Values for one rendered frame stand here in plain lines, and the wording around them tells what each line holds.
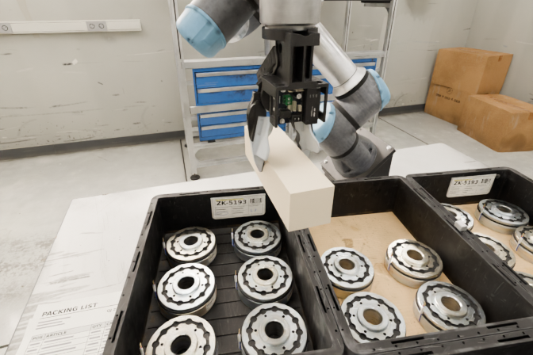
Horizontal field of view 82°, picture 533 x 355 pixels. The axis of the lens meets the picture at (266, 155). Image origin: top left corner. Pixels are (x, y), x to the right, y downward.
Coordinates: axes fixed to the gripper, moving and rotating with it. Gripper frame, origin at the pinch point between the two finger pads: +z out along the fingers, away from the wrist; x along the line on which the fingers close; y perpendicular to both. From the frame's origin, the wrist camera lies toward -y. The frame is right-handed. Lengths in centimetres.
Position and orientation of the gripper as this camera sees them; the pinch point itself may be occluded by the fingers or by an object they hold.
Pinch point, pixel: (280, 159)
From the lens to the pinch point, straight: 49.9
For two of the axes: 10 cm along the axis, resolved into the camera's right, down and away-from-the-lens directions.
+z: 0.0, 8.9, 4.5
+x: 9.5, -1.3, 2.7
